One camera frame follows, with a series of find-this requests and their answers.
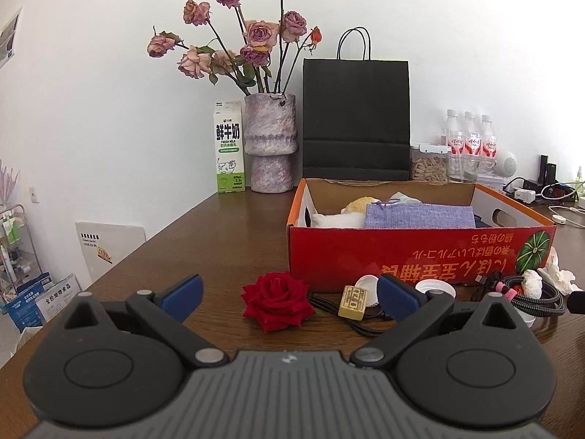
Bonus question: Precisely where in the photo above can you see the braided black cable coil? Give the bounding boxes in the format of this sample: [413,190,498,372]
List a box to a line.
[472,270,568,318]

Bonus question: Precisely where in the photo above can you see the large white bottle cap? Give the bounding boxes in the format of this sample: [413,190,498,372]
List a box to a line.
[415,279,456,303]

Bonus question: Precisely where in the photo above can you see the yellow mahjong tile eraser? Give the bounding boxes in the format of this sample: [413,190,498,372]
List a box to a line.
[338,285,367,321]

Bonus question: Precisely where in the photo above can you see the white tissue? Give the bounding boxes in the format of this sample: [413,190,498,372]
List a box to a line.
[521,247,582,299]

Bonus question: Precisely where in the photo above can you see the thin black usb cable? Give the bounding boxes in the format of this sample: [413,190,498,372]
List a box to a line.
[307,290,399,340]

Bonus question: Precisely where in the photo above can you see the purple fabric pouch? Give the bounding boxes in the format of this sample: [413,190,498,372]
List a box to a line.
[364,199,476,229]

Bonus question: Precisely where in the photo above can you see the white yellow plush alpaca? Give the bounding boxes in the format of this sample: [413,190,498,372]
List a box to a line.
[312,196,379,229]

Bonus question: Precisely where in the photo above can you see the red artificial rose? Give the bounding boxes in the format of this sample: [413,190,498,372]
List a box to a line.
[241,271,315,333]

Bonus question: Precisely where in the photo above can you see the small white cap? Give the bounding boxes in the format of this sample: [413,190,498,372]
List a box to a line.
[355,274,379,308]

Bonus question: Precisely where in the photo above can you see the translucent plastic bag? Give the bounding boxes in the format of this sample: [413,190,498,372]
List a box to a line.
[388,192,422,204]

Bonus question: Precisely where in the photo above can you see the red orange cardboard box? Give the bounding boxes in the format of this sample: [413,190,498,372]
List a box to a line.
[287,179,556,293]

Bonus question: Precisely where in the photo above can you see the white power adapter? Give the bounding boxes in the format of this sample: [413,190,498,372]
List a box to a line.
[514,188,536,204]

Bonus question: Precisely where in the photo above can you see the clear container of seeds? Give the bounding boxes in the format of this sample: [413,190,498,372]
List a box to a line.
[411,143,449,183]

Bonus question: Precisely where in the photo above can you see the blue white boxes on floor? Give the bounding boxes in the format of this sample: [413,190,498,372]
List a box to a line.
[6,273,81,333]

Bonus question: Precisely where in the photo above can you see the white round speaker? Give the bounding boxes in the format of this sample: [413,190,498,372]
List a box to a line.
[493,150,518,179]

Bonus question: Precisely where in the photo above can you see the middle water bottle red label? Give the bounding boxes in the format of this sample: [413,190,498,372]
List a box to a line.
[463,111,481,181]

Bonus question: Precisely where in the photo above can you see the water bottle red label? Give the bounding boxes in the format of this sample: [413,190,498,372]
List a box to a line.
[444,109,464,181]
[479,115,498,173]
[463,111,481,181]

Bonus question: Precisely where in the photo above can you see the left water bottle red label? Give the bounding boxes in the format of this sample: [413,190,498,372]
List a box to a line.
[444,109,464,181]

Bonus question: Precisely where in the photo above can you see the right water bottle red label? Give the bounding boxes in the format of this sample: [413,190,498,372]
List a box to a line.
[479,115,498,173]

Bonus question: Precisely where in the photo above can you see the green white milk carton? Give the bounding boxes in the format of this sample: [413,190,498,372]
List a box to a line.
[213,101,246,193]

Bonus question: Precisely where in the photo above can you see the black paper shopping bag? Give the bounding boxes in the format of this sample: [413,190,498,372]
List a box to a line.
[301,27,411,181]

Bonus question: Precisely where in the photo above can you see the purple textured vase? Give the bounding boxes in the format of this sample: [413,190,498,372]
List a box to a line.
[243,93,298,194]

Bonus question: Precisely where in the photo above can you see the dried pink rose bouquet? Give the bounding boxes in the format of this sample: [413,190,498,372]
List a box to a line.
[146,0,322,96]

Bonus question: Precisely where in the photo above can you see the white cable with round puck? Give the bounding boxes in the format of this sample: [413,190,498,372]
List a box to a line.
[547,204,585,230]

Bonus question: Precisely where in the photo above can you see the white board leaning on wall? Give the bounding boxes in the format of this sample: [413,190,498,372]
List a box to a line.
[75,222,146,282]

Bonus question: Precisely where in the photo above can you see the black devices by wall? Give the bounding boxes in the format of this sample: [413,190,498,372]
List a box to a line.
[537,155,556,187]

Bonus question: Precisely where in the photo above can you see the metal wire shelf rack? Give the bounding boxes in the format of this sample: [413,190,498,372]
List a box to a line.
[0,204,43,306]

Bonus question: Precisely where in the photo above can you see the wall poster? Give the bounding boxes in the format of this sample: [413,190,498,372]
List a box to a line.
[0,10,22,67]

